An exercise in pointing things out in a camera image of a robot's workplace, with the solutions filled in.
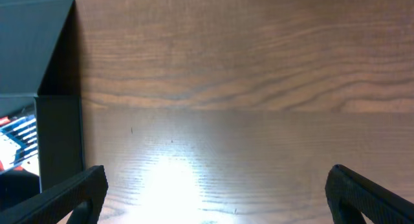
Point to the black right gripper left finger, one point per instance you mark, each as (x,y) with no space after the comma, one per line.
(81,197)

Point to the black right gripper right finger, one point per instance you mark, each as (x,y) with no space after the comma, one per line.
(352,198)

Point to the blue precision screwdriver set case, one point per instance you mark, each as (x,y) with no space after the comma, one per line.
(30,151)

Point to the dark green open box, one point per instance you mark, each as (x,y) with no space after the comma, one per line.
(40,75)

